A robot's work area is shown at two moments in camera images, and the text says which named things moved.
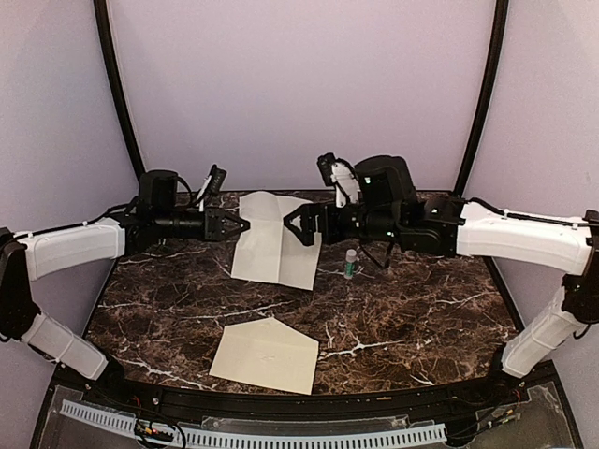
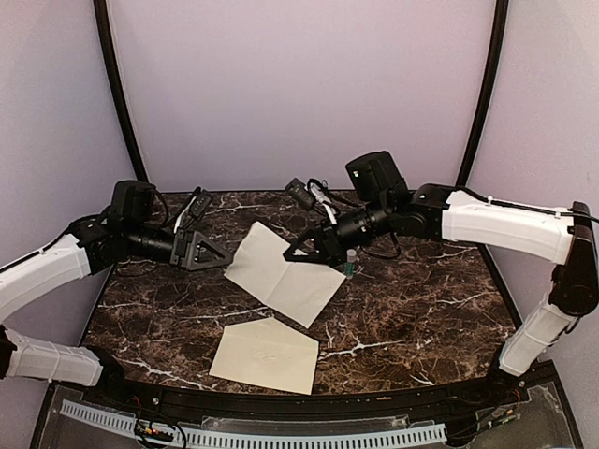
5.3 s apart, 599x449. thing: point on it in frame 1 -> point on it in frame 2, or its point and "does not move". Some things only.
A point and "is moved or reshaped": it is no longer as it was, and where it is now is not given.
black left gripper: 213,224 -> 185,252
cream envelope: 269,353 does not move
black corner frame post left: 102,11 does not move
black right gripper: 309,211 -> 334,251
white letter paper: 268,250 is moved or reshaped
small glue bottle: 350,258 does not move
